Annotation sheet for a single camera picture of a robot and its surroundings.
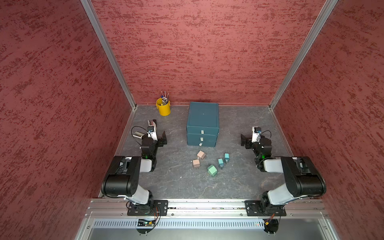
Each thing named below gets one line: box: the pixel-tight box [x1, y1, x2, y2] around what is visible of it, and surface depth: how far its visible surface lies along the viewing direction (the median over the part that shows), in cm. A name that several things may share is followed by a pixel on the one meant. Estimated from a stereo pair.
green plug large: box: [207, 164, 218, 176], surface depth 85 cm
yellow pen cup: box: [156, 97, 171, 117], surface depth 112 cm
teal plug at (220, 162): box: [218, 158, 224, 168], surface depth 89 cm
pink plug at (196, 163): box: [192, 159, 201, 168], surface depth 89 cm
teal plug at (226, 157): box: [224, 153, 230, 163], surface depth 91 cm
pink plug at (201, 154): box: [197, 150, 206, 159], surface depth 94 cm
